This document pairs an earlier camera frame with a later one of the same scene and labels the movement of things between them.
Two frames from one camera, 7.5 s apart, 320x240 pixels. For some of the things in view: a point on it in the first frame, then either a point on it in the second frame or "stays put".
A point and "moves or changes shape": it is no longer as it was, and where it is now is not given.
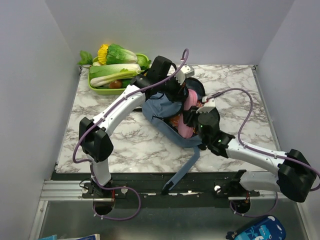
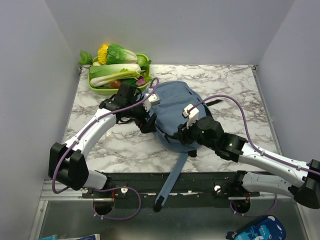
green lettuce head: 116,55 stays put
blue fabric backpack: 164,110 moves or changes shape
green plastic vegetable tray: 105,91 stays put
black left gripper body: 171,89 -> 139,113
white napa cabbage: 100,70 stays put
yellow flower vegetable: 102,53 stays put
